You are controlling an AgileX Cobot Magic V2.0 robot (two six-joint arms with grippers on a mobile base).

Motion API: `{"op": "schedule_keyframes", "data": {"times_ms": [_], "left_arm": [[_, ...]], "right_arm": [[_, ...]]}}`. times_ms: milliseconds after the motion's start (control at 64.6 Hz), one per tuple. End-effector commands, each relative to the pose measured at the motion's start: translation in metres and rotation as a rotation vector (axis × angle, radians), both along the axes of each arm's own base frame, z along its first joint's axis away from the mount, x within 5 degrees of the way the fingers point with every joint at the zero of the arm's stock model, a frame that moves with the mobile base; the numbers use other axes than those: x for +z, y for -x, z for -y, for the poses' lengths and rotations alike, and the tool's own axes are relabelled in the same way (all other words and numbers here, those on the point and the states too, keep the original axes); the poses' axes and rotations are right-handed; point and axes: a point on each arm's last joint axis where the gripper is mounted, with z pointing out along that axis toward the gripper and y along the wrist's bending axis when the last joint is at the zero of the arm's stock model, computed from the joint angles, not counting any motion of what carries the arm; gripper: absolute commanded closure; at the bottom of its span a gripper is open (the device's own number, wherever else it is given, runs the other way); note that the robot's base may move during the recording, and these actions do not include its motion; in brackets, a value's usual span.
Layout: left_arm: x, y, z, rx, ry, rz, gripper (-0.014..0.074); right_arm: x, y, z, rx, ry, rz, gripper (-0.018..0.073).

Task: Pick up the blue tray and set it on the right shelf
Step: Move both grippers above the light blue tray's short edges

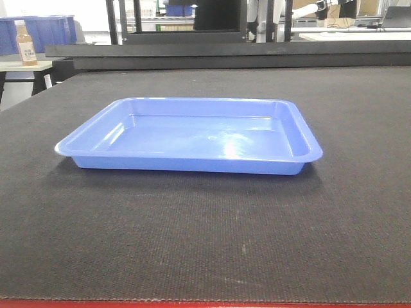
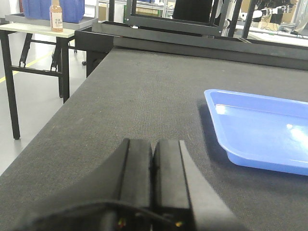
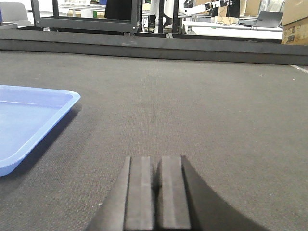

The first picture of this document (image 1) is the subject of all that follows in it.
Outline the blue plastic tray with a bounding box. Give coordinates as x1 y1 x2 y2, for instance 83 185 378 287
55 98 323 175

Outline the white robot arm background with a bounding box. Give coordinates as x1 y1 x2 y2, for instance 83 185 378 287
247 1 338 43

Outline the black textured table mat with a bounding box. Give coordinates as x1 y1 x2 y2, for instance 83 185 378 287
1 66 410 304

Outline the cardboard box background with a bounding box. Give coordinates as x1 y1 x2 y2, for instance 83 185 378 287
324 17 356 28

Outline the orange juice bottle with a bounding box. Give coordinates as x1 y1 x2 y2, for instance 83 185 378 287
15 20 37 66

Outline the blue storage crate background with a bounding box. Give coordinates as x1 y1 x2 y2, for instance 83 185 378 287
1 15 77 55

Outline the white side table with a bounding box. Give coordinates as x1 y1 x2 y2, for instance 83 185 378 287
1 53 55 105

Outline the black metal frame structure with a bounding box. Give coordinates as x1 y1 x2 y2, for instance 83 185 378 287
44 0 411 84

